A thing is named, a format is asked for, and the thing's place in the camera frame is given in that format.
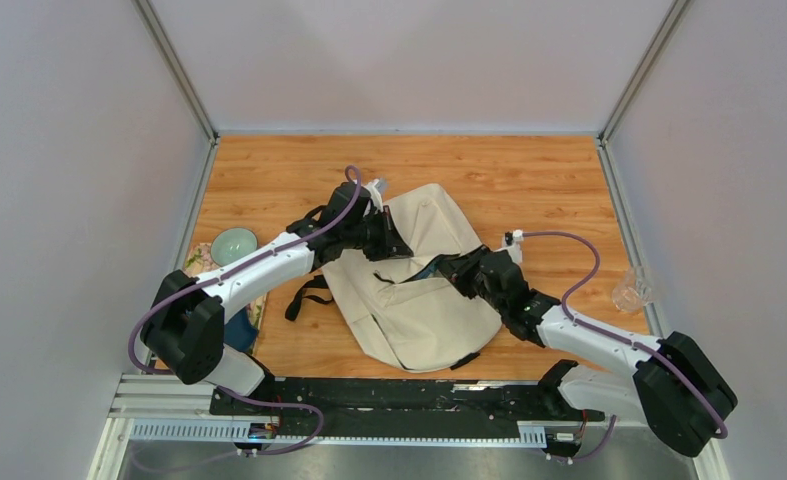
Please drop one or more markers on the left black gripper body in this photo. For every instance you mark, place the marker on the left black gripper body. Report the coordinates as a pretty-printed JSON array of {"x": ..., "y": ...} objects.
[{"x": 370, "y": 236}]

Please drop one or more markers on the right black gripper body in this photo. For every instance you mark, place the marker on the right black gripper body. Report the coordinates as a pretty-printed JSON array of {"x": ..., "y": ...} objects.
[{"x": 468, "y": 280}]

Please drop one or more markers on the beige canvas backpack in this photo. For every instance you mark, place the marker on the beige canvas backpack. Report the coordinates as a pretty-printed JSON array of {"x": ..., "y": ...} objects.
[{"x": 415, "y": 325}]

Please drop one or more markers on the blue leather wallet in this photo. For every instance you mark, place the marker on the blue leather wallet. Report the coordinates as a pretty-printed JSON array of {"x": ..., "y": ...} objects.
[{"x": 428, "y": 272}]

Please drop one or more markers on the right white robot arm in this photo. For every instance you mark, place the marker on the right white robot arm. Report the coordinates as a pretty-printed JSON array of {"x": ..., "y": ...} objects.
[{"x": 669, "y": 382}]

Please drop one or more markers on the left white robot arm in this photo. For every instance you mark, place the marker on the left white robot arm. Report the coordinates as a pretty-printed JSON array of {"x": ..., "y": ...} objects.
[{"x": 185, "y": 326}]

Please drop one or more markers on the light green ceramic bowl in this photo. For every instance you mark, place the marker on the light green ceramic bowl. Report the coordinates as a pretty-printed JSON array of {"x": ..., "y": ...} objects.
[{"x": 232, "y": 244}]

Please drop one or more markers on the clear plastic cup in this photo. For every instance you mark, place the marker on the clear plastic cup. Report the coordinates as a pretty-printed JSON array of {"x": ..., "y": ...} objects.
[{"x": 637, "y": 289}]

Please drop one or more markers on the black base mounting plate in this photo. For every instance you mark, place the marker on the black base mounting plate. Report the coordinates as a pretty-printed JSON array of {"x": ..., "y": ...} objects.
[{"x": 416, "y": 408}]

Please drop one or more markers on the dark blue leaf plate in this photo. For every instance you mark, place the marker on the dark blue leaf plate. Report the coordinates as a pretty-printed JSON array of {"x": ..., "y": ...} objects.
[{"x": 240, "y": 333}]

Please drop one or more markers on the floral rectangular tray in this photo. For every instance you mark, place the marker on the floral rectangular tray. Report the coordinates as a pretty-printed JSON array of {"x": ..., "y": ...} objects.
[{"x": 199, "y": 261}]

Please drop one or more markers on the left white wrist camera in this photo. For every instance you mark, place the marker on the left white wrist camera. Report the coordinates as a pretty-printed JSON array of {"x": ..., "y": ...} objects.
[{"x": 377, "y": 188}]

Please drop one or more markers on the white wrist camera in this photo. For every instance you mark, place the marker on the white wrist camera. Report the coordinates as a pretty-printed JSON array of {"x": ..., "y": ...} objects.
[
  {"x": 377, "y": 188},
  {"x": 512, "y": 244}
]

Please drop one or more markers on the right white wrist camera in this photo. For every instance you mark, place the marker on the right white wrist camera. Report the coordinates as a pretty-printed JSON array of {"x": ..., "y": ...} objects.
[{"x": 512, "y": 244}]

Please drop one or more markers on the aluminium frame rail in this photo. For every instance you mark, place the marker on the aluminium frame rail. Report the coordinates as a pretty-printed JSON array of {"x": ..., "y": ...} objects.
[{"x": 168, "y": 409}]

